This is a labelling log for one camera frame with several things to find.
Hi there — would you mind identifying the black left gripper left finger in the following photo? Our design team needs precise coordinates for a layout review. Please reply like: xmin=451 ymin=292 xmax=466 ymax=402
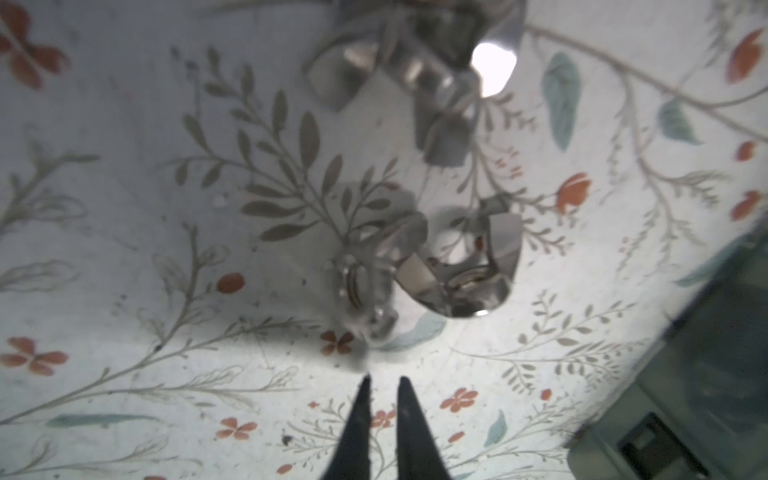
xmin=321 ymin=375 xmax=372 ymax=480

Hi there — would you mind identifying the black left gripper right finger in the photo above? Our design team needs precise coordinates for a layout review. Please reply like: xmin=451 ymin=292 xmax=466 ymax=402
xmin=396 ymin=376 xmax=451 ymax=480

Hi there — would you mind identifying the silver wing nut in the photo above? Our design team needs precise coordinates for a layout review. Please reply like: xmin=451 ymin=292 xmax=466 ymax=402
xmin=395 ymin=195 xmax=524 ymax=319

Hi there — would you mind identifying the silver flange nut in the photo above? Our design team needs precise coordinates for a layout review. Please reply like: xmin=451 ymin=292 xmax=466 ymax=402
xmin=303 ymin=1 xmax=528 ymax=168
xmin=333 ymin=212 xmax=428 ymax=346

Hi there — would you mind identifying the translucent green organizer box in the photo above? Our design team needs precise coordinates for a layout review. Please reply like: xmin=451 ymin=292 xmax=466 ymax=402
xmin=567 ymin=228 xmax=767 ymax=479

